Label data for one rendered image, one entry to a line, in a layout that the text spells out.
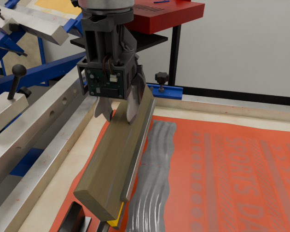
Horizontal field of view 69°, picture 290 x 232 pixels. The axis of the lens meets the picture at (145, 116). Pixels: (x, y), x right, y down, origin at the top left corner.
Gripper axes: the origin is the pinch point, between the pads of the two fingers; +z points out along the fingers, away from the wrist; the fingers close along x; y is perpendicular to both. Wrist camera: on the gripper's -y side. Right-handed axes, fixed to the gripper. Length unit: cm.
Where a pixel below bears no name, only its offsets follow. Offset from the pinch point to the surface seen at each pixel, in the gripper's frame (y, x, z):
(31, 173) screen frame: 9.9, -16.8, 10.3
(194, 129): -15.8, 16.9, 14.0
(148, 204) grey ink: 10.2, 7.8, 13.2
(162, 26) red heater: -95, -3, 6
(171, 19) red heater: -102, 1, 3
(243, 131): -17.7, 30.7, 14.1
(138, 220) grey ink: 13.8, 6.6, 13.1
